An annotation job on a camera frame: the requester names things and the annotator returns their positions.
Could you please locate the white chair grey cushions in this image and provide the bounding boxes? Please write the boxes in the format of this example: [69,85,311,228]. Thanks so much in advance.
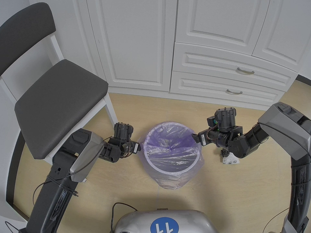
[0,3,117,183]

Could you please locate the white printed plastic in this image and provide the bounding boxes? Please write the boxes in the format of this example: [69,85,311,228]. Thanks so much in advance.
[222,153,241,165]

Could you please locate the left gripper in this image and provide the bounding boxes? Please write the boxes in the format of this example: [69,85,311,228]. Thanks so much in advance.
[121,141,142,158]

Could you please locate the purple plastic bag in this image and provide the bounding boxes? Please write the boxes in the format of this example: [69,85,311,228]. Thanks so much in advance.
[137,122,206,190]

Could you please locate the white trash bin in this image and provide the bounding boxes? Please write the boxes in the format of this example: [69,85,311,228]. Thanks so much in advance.
[144,122,202,189]

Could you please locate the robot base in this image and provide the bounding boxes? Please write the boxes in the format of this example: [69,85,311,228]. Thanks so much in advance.
[114,208,220,233]

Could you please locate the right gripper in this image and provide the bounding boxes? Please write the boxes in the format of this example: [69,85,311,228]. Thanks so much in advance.
[197,127,229,147]

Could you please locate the black cable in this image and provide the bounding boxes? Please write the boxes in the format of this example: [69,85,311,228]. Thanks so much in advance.
[0,222,15,233]
[110,202,139,233]
[32,179,79,204]
[264,208,289,231]

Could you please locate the white wardrobe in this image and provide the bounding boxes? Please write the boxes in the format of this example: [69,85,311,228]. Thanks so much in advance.
[26,0,311,112]

